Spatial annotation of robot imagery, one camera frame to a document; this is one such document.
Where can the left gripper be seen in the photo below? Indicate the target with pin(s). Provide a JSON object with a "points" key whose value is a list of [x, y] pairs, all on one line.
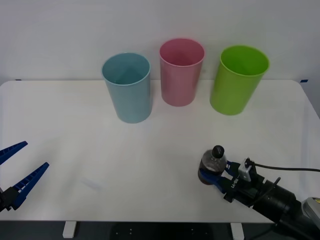
{"points": [[4, 200]]}

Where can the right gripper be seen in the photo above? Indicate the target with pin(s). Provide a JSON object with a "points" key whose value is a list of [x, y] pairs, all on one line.
{"points": [[238, 190]]}

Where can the small dark plastic bottle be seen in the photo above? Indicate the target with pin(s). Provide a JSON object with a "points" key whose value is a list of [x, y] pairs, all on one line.
{"points": [[212, 163]]}

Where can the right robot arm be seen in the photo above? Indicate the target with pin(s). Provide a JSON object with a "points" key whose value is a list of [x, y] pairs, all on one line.
{"points": [[280, 202]]}

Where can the white table leg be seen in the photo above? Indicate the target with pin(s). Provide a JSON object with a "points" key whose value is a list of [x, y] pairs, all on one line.
{"points": [[237, 230], [68, 229]]}

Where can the green plastic bin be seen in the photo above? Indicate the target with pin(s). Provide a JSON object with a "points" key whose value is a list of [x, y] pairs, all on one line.
{"points": [[231, 92]]}

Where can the pink plastic bin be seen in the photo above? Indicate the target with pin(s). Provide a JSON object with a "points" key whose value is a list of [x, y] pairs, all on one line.
{"points": [[178, 85]]}

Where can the pale blue plastic bin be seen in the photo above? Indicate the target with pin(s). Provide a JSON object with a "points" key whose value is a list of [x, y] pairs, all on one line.
{"points": [[132, 100]]}

